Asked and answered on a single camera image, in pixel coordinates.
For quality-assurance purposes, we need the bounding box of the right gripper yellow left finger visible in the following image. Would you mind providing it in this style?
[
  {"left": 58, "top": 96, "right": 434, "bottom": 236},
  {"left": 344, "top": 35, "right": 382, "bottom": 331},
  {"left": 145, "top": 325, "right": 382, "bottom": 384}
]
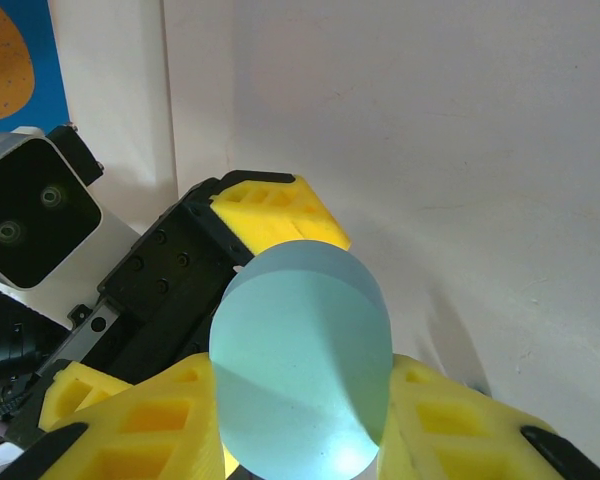
[{"left": 19, "top": 352, "right": 234, "bottom": 480}]

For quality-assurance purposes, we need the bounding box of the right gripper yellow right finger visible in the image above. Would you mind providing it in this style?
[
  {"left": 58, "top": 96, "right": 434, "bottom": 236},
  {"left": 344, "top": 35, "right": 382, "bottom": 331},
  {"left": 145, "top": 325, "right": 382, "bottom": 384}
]
[{"left": 377, "top": 353, "right": 600, "bottom": 480}]

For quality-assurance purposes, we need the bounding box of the light blue charging case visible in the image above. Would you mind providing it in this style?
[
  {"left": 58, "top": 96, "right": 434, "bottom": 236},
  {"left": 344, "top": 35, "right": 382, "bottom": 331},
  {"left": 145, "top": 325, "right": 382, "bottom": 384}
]
[{"left": 208, "top": 239, "right": 394, "bottom": 479}]

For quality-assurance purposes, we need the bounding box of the blue panel large orange oval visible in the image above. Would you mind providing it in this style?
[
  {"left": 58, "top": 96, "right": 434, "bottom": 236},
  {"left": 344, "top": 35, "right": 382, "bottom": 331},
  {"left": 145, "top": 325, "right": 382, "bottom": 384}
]
[{"left": 0, "top": 0, "right": 72, "bottom": 144}]

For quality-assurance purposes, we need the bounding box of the black braided cable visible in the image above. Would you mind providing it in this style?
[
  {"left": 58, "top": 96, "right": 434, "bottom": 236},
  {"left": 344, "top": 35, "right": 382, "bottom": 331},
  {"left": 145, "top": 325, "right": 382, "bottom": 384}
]
[{"left": 0, "top": 384, "right": 36, "bottom": 424}]

